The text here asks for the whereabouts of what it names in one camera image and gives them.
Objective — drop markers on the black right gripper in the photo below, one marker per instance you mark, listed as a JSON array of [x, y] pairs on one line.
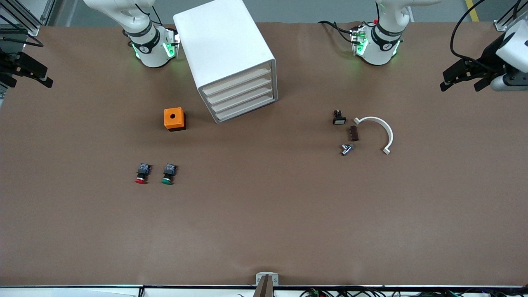
[[9, 62]]

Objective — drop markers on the white drawer cabinet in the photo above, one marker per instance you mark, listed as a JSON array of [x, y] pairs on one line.
[[222, 41]]

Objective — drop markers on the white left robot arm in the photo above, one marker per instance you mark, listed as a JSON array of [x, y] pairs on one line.
[[377, 49]]

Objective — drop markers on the brown terminal block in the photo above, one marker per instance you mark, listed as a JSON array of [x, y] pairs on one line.
[[354, 133]]

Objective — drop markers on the white curved bracket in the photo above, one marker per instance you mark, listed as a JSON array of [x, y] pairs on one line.
[[385, 126]]

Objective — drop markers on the orange box with hole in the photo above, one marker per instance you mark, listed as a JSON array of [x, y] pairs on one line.
[[173, 117]]

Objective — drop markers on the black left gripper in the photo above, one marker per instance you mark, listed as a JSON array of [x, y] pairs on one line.
[[489, 55]]

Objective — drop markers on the green mushroom push button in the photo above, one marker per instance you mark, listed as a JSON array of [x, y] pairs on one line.
[[168, 171]]

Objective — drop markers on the red mushroom push button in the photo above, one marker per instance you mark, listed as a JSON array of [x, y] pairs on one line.
[[142, 171]]

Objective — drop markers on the white plastic drawer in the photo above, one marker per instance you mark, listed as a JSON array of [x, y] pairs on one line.
[[241, 99], [239, 89], [237, 80], [243, 108]]

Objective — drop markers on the grey metal mounting bracket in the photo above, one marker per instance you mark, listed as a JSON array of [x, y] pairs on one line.
[[267, 284]]

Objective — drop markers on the silver metal fitting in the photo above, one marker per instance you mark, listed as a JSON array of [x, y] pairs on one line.
[[347, 149]]

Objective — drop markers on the black switch with white face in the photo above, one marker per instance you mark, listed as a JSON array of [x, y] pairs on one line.
[[339, 119]]

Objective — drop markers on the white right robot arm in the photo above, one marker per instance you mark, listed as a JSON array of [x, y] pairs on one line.
[[150, 53]]

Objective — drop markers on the aluminium frame profile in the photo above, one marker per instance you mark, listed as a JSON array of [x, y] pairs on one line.
[[501, 25], [24, 16]]

